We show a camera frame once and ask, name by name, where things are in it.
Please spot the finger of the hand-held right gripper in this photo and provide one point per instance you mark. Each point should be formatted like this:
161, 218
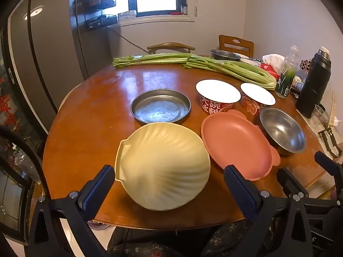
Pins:
288, 178
325, 162

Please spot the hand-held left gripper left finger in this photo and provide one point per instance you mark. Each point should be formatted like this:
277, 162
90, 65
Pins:
97, 190

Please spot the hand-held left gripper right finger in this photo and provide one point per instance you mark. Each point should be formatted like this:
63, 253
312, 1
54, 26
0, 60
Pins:
238, 190

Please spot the steel bowl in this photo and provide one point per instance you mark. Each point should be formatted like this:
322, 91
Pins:
284, 131

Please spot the cream shell-shaped plate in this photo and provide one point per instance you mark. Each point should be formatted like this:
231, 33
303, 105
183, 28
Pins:
160, 160

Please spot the large red paper bowl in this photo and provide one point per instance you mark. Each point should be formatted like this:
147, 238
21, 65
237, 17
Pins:
217, 89

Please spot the round metal pan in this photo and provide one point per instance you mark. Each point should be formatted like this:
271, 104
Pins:
160, 107

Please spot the black metal stand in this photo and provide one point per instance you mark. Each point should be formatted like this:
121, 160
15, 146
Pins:
328, 139

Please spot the clear drinking glass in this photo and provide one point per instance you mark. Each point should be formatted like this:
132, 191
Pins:
317, 117

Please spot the person's legs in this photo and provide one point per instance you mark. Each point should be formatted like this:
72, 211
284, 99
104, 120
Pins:
227, 238

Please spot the black thermos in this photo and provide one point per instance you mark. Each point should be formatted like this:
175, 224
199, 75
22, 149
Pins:
313, 85

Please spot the green labelled bottle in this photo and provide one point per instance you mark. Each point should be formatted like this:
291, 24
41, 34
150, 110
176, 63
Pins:
284, 85

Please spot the small red paper bowl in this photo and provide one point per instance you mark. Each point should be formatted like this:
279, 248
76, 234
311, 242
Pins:
257, 93

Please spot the thick celery bunch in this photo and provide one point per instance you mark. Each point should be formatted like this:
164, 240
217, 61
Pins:
241, 72

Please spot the glass door with red decals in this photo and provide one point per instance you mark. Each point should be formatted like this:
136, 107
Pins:
13, 99

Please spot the white plate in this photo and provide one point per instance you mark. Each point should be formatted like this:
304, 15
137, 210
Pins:
246, 58

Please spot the small dark metal bowl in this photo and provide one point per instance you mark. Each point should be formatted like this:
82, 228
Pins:
223, 55

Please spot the grey refrigerator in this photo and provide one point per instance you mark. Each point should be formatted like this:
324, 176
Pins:
53, 59

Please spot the long celery bunch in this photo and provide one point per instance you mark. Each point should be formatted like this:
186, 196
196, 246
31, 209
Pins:
150, 59

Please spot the wooden chair with cutout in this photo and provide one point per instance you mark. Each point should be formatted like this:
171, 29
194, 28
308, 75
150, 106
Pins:
235, 46

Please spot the curved-back wooden chair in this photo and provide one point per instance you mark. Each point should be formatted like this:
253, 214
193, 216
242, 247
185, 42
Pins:
171, 45

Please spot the white box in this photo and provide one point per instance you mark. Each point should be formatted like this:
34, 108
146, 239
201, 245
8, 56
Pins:
126, 15

